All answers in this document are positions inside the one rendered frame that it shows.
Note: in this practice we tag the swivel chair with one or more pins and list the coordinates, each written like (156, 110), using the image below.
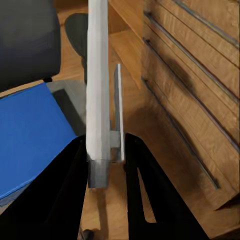
(30, 50)

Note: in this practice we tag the pen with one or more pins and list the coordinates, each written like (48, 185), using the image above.
(99, 138)

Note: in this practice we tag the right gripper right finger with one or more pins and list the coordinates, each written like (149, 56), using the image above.
(174, 220)

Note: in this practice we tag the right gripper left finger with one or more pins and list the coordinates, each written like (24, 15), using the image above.
(50, 208)

